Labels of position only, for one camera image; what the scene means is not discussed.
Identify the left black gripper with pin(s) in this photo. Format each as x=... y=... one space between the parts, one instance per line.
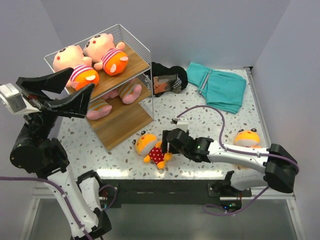
x=74 y=104

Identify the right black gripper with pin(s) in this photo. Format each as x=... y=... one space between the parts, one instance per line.
x=164 y=143

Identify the yellow frog plush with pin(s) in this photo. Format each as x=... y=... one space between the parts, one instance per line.
x=149 y=147
x=247 y=138

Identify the pink frog plush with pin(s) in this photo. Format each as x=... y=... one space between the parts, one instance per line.
x=98 y=108
x=128 y=92

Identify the large black-haired boy plush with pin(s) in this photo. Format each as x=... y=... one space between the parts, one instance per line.
x=105 y=54

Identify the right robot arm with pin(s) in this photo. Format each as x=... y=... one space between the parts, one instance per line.
x=270 y=166

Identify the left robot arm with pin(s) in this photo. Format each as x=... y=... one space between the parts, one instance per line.
x=36 y=152

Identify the black printed garment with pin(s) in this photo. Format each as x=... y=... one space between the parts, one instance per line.
x=168 y=79

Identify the teal folded cloth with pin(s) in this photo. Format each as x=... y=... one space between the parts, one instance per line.
x=221 y=90

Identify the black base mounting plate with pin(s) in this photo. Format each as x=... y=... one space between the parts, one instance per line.
x=171 y=192

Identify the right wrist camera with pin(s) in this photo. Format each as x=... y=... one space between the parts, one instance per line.
x=181 y=123

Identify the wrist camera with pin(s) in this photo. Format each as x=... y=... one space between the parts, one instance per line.
x=181 y=123
x=14 y=101

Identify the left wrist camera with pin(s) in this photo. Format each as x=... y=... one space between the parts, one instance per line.
x=14 y=101

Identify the white wire wooden shelf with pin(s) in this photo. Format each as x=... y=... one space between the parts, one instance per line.
x=124 y=119

